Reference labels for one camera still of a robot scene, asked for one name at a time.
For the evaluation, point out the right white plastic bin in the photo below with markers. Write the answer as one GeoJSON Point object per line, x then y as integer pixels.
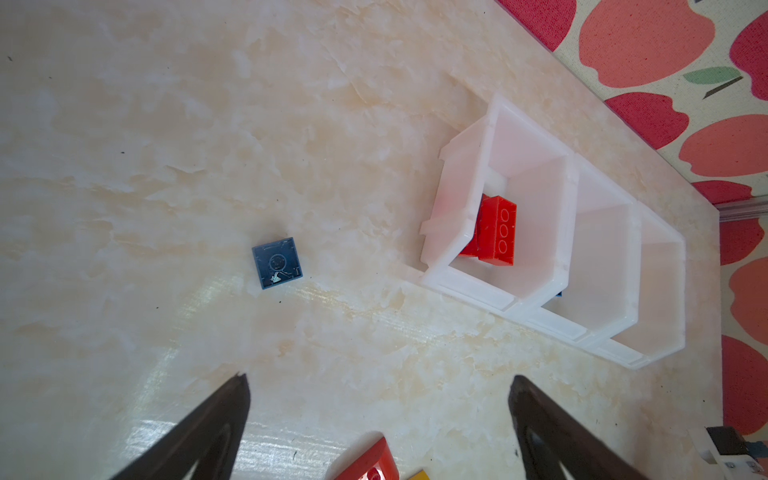
{"type": "Point", "coordinates": [660, 328]}

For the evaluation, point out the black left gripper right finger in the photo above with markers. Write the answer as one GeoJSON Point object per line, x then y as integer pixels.
{"type": "Point", "coordinates": [553, 444]}

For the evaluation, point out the white plastic bin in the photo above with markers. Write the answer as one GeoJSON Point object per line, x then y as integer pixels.
{"type": "Point", "coordinates": [660, 328]}
{"type": "Point", "coordinates": [504, 153]}
{"type": "Point", "coordinates": [601, 298]}

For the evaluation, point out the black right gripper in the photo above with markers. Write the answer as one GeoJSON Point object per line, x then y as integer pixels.
{"type": "Point", "coordinates": [726, 448]}

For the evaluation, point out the red lego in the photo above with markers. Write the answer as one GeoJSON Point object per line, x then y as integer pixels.
{"type": "Point", "coordinates": [376, 463]}
{"type": "Point", "coordinates": [496, 230]}

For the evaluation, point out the blue lego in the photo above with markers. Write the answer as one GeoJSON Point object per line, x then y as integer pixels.
{"type": "Point", "coordinates": [277, 263]}

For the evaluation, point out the right aluminium corner post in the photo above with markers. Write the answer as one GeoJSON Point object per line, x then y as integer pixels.
{"type": "Point", "coordinates": [743, 210]}

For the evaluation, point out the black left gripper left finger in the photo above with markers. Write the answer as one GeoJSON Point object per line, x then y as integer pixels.
{"type": "Point", "coordinates": [204, 444]}

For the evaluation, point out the middle white plastic bin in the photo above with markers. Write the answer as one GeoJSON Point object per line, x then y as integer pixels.
{"type": "Point", "coordinates": [601, 298]}

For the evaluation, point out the yellow lego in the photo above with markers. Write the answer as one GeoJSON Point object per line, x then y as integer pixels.
{"type": "Point", "coordinates": [420, 475]}

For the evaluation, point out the left white plastic bin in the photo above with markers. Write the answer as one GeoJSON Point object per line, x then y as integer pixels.
{"type": "Point", "coordinates": [504, 153]}

